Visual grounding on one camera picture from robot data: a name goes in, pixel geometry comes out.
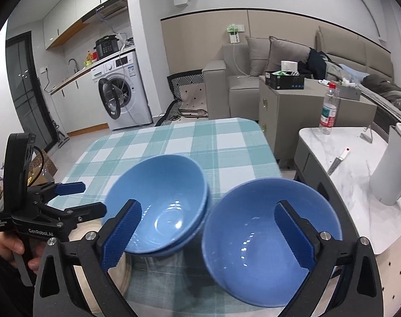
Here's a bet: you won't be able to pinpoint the grey blanket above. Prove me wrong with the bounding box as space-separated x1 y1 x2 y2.
359 74 401 119

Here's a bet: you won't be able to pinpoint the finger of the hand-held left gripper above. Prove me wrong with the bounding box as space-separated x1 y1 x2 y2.
38 201 107 232
29 181 86 205

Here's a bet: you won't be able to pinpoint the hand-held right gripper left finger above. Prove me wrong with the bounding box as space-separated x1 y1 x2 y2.
33 199 143 317

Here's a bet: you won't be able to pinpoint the black box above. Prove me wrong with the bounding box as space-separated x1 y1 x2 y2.
265 71 306 90

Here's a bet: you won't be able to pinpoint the white washing machine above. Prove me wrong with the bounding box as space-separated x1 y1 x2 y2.
91 50 153 131

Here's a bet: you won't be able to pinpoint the grey side cabinet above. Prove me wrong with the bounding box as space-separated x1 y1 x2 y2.
258 75 377 169

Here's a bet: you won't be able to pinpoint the range hood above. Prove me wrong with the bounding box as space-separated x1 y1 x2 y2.
81 0 127 24

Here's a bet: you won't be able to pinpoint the black framed glass door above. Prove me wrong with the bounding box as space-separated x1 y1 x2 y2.
5 31 60 154

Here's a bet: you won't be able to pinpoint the black white patterned mat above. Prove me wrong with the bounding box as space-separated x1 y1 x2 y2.
154 69 209 128

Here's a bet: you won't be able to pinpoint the red capped water bottle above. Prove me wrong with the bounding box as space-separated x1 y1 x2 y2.
319 82 340 135

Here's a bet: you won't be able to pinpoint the cream plate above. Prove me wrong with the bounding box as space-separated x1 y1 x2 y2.
68 220 132 304

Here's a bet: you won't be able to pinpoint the grey tissue box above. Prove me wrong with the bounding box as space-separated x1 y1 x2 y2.
337 84 361 101

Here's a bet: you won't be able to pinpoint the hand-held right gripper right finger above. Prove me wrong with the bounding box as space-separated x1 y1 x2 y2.
274 200 384 317

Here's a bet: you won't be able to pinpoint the green wall charger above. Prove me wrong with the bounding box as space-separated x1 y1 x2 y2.
225 23 245 44

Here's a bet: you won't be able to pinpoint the grey floor mop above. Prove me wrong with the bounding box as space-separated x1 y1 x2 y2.
53 119 70 147

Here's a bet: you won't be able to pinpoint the dark jacket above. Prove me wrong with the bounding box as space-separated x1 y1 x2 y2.
299 48 331 80

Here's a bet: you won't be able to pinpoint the white handled knife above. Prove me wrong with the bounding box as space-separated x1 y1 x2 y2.
326 147 349 176

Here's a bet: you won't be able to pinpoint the black pressure cooker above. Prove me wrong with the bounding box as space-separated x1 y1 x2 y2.
94 35 119 59

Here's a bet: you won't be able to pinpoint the teal checked tablecloth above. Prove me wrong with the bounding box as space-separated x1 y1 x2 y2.
47 118 282 317

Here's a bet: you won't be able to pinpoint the grey sofa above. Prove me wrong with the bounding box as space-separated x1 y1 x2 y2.
202 26 401 123

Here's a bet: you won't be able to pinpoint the white marble coffee table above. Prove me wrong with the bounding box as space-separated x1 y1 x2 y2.
293 126 401 256

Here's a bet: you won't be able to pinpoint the white tall appliance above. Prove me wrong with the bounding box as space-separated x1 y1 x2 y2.
370 122 401 206

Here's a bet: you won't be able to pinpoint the white wall cabinets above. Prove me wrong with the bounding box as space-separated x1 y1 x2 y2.
43 0 128 51

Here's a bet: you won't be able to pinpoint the white kitchen base cabinet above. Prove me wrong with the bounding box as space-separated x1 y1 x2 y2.
48 64 110 136

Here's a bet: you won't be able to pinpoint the brown patterned box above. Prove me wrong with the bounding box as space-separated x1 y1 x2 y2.
29 148 58 185

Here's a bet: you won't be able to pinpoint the person's left hand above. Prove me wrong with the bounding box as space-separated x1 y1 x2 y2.
0 231 44 274

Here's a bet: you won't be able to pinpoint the grey cushion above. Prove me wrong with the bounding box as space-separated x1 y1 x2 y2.
246 36 274 77
264 36 311 73

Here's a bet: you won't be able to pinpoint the white dotted rug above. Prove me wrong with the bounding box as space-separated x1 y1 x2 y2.
362 228 401 317

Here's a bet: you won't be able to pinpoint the small metal stand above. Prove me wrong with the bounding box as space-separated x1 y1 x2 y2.
359 125 373 144

